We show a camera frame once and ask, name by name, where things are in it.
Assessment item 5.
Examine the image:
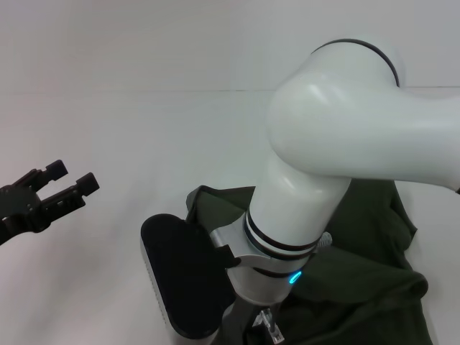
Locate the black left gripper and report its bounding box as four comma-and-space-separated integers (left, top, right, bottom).
0, 160, 101, 245

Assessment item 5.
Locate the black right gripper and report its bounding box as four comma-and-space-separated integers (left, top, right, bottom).
215, 301, 259, 345

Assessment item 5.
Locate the dark green FREE! t-shirt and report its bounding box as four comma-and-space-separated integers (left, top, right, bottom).
185, 178, 431, 345

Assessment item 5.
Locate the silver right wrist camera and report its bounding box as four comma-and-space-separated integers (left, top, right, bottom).
139, 213, 241, 330

